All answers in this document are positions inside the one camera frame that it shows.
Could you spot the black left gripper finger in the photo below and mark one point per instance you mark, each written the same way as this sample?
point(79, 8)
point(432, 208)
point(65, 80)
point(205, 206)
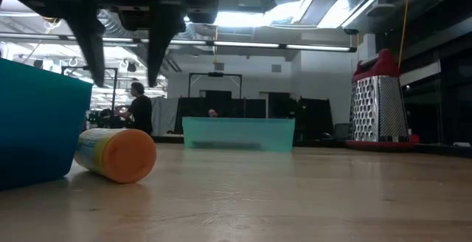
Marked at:
point(92, 39)
point(162, 31)

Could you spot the blue plastic bin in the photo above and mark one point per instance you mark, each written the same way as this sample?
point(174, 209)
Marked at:
point(37, 124)

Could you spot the black background robot rig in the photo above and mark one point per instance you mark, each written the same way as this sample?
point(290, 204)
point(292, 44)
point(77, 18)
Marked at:
point(105, 118)

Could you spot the grey hanging cloth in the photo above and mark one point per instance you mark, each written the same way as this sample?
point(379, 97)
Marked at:
point(164, 114)

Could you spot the person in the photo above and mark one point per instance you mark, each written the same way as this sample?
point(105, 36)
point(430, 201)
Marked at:
point(142, 113)

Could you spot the overhead LED light bar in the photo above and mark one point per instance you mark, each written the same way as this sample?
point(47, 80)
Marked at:
point(250, 44)

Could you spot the person's head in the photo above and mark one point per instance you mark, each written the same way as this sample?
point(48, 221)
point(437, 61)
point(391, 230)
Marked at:
point(212, 113)

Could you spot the teal translucent plastic container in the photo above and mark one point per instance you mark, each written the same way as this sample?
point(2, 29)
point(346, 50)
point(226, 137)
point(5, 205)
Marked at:
point(239, 133)

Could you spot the black partition panels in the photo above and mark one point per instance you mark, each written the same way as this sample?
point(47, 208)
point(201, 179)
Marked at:
point(313, 113)

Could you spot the black metal stand frame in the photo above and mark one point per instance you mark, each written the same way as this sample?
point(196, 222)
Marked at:
point(115, 94)
point(215, 74)

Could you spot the grey wall vent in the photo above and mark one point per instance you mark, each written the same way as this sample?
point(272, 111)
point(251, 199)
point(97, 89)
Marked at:
point(276, 68)
point(219, 66)

